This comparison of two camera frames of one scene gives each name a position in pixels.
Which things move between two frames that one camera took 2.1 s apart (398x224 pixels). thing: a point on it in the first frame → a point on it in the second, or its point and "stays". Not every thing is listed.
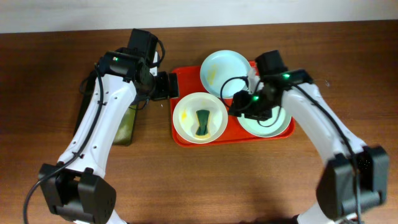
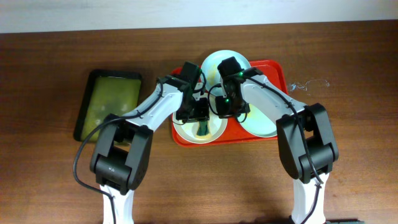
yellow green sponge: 203,129 stays
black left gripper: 171,84 → 193,115
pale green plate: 283,118 stays
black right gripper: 239,104 → 225,111
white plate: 185,120 stays
